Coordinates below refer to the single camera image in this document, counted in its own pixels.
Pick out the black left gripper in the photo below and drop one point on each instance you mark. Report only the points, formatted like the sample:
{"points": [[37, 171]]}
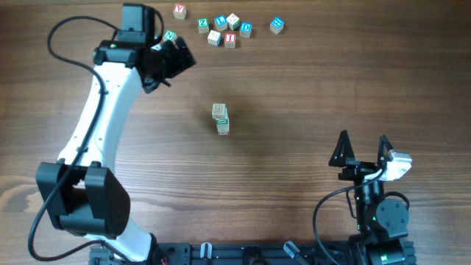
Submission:
{"points": [[180, 64]]}

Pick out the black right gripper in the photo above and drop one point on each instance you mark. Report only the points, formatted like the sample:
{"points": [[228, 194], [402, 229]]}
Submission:
{"points": [[357, 169]]}

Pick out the blue X wooden block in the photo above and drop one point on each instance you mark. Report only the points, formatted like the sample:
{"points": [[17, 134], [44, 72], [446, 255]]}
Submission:
{"points": [[219, 111]]}

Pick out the green sided wooden block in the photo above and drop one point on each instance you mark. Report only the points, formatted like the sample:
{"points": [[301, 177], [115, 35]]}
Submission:
{"points": [[223, 125]]}

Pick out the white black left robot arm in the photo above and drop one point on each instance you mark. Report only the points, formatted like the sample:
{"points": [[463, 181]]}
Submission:
{"points": [[81, 194]]}

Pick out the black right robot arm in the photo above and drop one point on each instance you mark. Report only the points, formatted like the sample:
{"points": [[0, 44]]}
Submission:
{"points": [[382, 217]]}

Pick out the green N wooden block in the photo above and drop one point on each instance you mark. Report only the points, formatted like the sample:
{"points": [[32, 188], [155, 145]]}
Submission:
{"points": [[169, 36]]}

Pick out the red Y wooden block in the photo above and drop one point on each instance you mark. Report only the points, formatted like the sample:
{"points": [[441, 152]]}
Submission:
{"points": [[180, 11]]}

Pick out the green Z wooden block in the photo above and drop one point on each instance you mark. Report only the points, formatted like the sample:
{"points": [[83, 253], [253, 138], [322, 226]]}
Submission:
{"points": [[203, 25]]}

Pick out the blue sided white block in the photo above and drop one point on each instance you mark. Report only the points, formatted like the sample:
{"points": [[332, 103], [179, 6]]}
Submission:
{"points": [[214, 38]]}

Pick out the blue L wooden block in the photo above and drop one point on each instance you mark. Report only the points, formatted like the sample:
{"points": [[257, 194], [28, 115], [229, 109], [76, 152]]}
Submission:
{"points": [[220, 23]]}

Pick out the red I wooden block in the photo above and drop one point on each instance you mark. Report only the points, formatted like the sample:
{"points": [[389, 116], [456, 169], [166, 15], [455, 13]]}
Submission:
{"points": [[230, 40]]}

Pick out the plain top wooden block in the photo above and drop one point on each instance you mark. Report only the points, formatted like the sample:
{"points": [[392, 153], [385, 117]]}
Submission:
{"points": [[233, 21]]}

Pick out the blue D wooden block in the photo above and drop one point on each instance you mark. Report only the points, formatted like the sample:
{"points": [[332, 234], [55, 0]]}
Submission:
{"points": [[245, 29]]}

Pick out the blue lone wooden block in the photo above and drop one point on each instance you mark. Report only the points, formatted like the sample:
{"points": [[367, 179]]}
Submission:
{"points": [[276, 25]]}

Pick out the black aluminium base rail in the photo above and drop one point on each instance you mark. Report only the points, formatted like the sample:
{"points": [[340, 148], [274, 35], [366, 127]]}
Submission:
{"points": [[239, 254]]}

